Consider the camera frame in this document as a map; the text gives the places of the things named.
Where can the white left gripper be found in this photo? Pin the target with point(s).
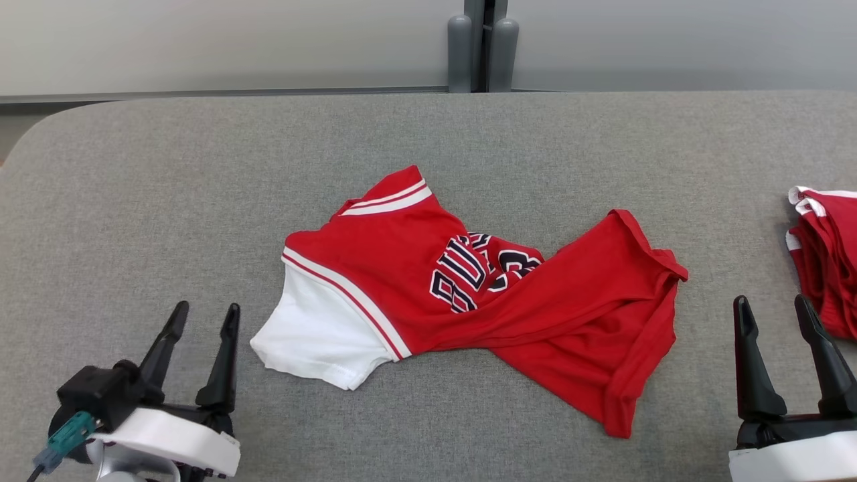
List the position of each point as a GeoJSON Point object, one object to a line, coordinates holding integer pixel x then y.
{"type": "Point", "coordinates": [174, 438]}

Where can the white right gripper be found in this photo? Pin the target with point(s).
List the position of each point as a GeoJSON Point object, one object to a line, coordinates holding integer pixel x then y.
{"type": "Point", "coordinates": [797, 458]}

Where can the red shorts white stripe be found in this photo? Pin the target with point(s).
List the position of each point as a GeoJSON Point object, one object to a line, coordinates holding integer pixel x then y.
{"type": "Point", "coordinates": [830, 268]}

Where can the red white basketball jersey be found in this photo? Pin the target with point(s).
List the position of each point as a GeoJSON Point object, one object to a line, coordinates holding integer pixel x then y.
{"type": "Point", "coordinates": [388, 268]}

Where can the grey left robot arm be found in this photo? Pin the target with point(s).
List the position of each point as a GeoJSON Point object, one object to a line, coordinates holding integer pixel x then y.
{"type": "Point", "coordinates": [127, 465]}

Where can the long grey metal frame rail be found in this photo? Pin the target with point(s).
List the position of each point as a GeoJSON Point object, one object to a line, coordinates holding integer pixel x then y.
{"type": "Point", "coordinates": [201, 92]}

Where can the grey metal partition post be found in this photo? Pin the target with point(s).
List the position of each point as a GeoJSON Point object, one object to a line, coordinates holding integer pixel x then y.
{"type": "Point", "coordinates": [483, 47]}

